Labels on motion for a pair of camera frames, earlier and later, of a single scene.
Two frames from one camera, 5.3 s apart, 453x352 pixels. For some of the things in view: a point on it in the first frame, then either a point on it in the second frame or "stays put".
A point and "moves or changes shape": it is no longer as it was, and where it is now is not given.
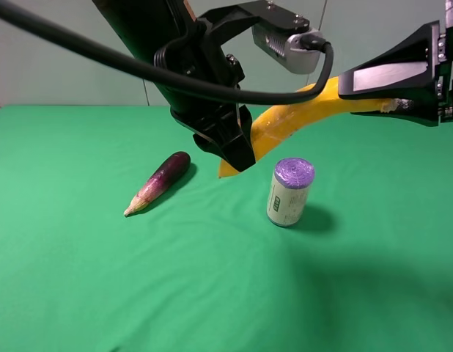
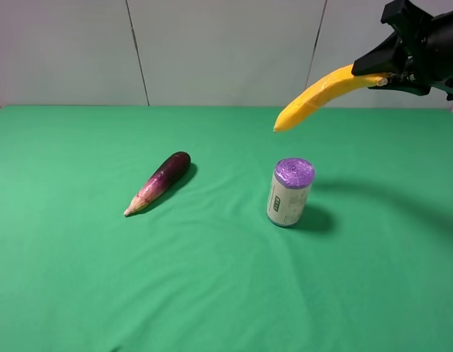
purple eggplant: [166, 174] stays put
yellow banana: [274, 123] moves or changes shape
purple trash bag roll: [287, 196] stays put
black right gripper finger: [424, 111] → [406, 83]
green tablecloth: [374, 267] stays put
